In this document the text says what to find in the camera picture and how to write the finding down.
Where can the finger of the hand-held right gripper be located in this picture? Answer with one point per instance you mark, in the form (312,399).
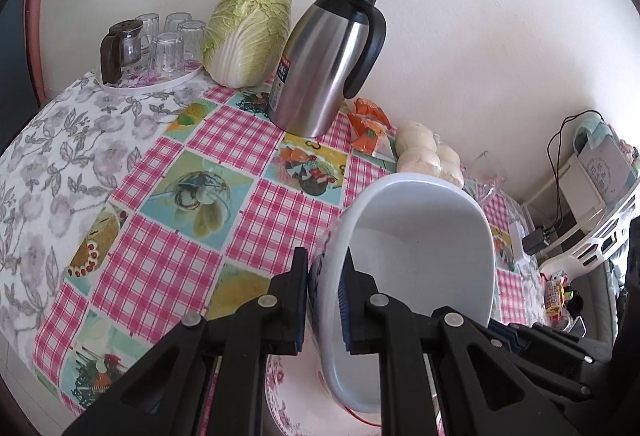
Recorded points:
(505,333)
(555,378)

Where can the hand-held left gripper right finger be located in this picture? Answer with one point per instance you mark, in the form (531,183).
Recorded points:
(343,311)

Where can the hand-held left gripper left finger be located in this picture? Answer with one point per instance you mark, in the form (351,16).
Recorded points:
(300,316)

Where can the pink floral plate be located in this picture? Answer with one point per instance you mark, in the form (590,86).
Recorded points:
(290,396)

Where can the white bowl with colourful print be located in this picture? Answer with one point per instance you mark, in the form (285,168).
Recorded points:
(420,256)

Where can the colourful snack packets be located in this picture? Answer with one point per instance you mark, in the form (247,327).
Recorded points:
(557,293)

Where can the white holder block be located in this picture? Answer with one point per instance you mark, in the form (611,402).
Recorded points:
(516,241)

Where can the black device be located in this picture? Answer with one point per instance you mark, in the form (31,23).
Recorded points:
(537,241)

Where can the dark cloth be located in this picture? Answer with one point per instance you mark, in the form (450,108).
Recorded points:
(630,286)

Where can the white plastic rack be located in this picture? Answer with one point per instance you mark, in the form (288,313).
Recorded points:
(600,241)

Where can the pink plaid tablecloth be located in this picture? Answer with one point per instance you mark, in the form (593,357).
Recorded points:
(165,241)

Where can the bag of white steamed buns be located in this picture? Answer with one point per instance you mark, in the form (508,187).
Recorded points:
(425,156)

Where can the orange snack packet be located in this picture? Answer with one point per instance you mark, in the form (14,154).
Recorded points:
(367,126)

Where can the pale printed box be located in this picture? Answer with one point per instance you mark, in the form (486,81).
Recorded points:
(607,161)

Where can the stainless steel thermos jug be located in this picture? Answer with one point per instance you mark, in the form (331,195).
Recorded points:
(320,66)

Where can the white floral tray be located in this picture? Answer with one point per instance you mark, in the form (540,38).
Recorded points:
(150,83)

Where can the napa cabbage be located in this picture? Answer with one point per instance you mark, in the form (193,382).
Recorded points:
(245,36)

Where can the clear drinking glass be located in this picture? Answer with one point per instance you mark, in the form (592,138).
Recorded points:
(167,53)
(149,28)
(194,38)
(176,22)

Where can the grey floral tablecloth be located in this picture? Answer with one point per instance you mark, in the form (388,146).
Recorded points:
(40,166)

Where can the glass teapot with brown lid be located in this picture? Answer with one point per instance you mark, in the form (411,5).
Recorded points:
(117,51)

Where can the pink door frame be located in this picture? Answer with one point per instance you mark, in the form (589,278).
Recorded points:
(36,36)

